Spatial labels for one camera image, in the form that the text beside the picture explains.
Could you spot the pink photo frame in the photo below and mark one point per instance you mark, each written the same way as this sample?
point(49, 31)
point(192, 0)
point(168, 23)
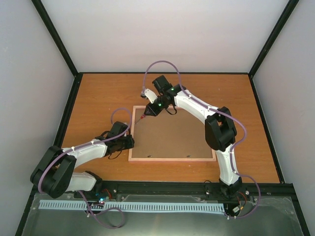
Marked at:
point(179, 137)

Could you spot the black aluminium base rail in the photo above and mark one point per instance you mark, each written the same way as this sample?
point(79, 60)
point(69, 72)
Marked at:
point(204, 190)

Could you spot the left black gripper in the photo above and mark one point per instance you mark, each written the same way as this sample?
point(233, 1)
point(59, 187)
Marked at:
point(130, 143)

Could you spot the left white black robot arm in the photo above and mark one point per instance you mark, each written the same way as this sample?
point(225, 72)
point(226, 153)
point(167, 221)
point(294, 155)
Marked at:
point(55, 175)

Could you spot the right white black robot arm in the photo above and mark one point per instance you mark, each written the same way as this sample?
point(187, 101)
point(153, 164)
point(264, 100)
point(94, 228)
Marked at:
point(220, 130)

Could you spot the grey metal front plate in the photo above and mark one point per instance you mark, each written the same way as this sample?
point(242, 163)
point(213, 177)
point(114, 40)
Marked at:
point(270, 216)

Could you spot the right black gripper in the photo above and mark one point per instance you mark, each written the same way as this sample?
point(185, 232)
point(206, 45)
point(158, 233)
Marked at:
point(152, 112)

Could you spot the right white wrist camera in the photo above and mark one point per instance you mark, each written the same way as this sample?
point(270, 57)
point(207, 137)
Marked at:
point(149, 94)

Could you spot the light blue cable duct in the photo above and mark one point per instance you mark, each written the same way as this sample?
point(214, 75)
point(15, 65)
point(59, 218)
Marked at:
point(137, 207)

